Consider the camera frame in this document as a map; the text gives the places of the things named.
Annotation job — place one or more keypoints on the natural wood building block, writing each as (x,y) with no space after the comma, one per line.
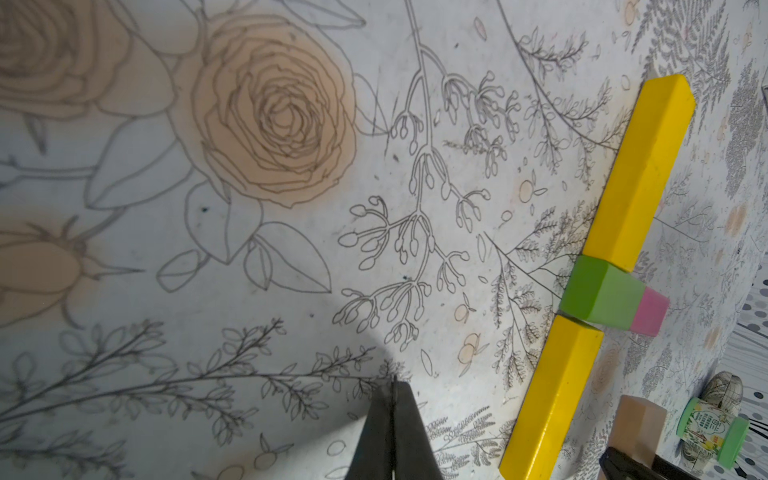
(637,428)

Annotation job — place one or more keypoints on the green round lid container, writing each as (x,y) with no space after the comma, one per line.
(713,429)

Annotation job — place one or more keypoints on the magenta building block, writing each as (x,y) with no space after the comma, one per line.
(650,313)

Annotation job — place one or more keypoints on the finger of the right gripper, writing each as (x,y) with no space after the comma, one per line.
(669,471)
(616,465)

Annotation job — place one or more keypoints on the yellow building block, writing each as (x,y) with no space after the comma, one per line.
(647,154)
(551,400)

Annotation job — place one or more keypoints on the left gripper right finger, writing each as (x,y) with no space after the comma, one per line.
(413,455)

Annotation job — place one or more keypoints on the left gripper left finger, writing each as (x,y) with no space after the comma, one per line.
(374,455)

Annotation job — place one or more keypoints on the green building block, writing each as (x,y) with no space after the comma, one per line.
(600,293)

